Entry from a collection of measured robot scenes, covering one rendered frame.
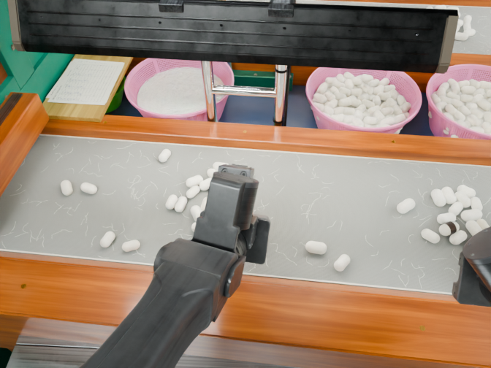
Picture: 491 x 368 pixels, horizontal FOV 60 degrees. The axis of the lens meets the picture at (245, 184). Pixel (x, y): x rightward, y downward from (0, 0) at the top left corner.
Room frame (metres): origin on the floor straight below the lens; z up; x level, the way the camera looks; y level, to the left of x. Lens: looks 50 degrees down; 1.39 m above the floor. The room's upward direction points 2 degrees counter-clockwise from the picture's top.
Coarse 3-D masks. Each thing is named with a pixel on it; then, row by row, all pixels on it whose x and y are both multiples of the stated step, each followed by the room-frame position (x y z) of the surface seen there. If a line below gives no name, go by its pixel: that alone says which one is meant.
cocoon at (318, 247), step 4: (308, 244) 0.39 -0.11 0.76; (312, 244) 0.39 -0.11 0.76; (316, 244) 0.39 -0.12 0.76; (320, 244) 0.39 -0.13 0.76; (324, 244) 0.39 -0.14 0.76; (308, 248) 0.38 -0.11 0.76; (312, 248) 0.38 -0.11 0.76; (316, 248) 0.38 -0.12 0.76; (320, 248) 0.38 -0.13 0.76; (324, 248) 0.38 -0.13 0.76; (312, 252) 0.38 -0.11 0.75; (316, 252) 0.38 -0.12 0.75; (320, 252) 0.38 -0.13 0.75; (324, 252) 0.38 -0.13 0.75
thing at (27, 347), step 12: (24, 336) 0.28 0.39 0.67; (24, 348) 0.26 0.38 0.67; (36, 348) 0.26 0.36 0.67; (48, 348) 0.26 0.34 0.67; (60, 348) 0.25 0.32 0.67; (72, 348) 0.25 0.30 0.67; (84, 348) 0.25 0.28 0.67; (96, 348) 0.25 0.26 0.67; (12, 360) 0.24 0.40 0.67; (24, 360) 0.24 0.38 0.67; (36, 360) 0.24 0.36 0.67; (48, 360) 0.24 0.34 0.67; (60, 360) 0.24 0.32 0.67; (72, 360) 0.23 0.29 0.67; (84, 360) 0.23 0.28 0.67; (180, 360) 0.23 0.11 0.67; (192, 360) 0.23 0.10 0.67; (204, 360) 0.23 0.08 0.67; (216, 360) 0.23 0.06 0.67; (228, 360) 0.23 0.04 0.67
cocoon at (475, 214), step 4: (464, 212) 0.45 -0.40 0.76; (468, 212) 0.45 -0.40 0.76; (472, 212) 0.45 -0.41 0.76; (476, 212) 0.45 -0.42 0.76; (480, 212) 0.45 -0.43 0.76; (464, 216) 0.44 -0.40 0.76; (468, 216) 0.44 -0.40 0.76; (472, 216) 0.44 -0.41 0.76; (476, 216) 0.44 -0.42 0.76; (480, 216) 0.44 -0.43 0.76; (464, 220) 0.44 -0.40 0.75; (468, 220) 0.44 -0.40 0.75; (472, 220) 0.44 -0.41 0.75; (476, 220) 0.44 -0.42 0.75
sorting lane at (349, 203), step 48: (48, 144) 0.68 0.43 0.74; (96, 144) 0.68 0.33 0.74; (144, 144) 0.67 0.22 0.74; (48, 192) 0.54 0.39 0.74; (96, 192) 0.54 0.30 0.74; (144, 192) 0.53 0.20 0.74; (288, 192) 0.52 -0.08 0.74; (336, 192) 0.52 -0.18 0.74; (384, 192) 0.52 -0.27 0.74; (480, 192) 0.51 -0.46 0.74; (0, 240) 0.43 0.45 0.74; (48, 240) 0.43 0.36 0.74; (96, 240) 0.42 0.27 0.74; (144, 240) 0.42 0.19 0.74; (288, 240) 0.41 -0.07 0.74; (336, 240) 0.41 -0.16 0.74; (384, 240) 0.41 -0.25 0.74; (384, 288) 0.31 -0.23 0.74; (432, 288) 0.31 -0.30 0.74
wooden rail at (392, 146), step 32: (64, 128) 0.70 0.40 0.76; (96, 128) 0.70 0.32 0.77; (128, 128) 0.70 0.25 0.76; (160, 128) 0.70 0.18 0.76; (192, 128) 0.69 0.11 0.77; (224, 128) 0.69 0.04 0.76; (256, 128) 0.69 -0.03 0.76; (288, 128) 0.68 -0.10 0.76; (416, 160) 0.60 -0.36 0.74; (448, 160) 0.59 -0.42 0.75; (480, 160) 0.58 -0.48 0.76
